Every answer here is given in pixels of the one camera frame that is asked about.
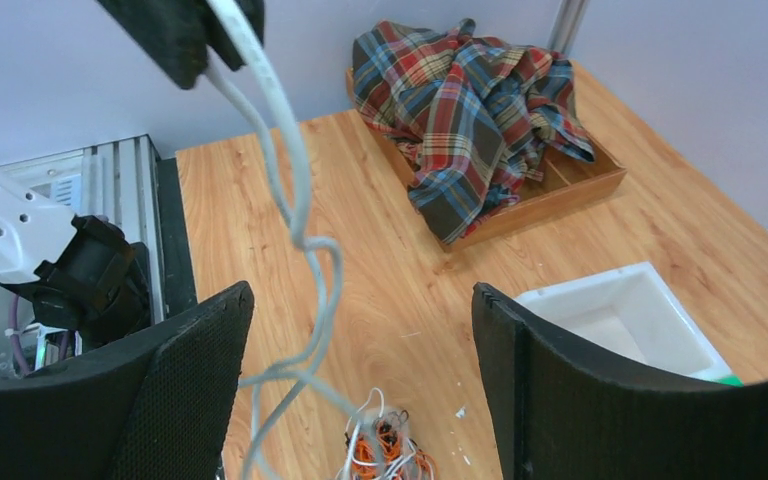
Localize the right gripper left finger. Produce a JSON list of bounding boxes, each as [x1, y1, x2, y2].
[[0, 281, 254, 479]]

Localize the cable bundle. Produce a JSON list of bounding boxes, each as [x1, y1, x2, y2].
[[336, 388, 438, 480]]

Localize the plaid flannel shirt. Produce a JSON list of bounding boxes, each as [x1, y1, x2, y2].
[[352, 18, 594, 244]]

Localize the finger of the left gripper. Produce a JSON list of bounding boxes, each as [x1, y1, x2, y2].
[[98, 0, 245, 90]]

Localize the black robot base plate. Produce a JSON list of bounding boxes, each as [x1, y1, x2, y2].
[[155, 157, 198, 317]]

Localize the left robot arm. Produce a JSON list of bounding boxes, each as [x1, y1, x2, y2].
[[0, 1, 245, 348]]

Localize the aluminium frame rail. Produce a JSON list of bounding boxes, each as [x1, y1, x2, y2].
[[0, 135, 167, 323]]

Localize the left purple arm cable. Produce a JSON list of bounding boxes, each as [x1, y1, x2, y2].
[[4, 294, 74, 379]]

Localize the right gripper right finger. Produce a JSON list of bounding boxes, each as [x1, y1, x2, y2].
[[471, 283, 768, 479]]

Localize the white plastic bin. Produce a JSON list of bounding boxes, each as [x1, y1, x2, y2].
[[515, 262, 735, 382]]

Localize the wooden tray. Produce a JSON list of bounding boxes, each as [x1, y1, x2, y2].
[[345, 66, 628, 253]]

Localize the white cable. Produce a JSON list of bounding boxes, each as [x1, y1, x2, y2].
[[205, 0, 372, 480]]

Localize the green plastic bin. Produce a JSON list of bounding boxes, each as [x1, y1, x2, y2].
[[715, 374, 743, 387]]

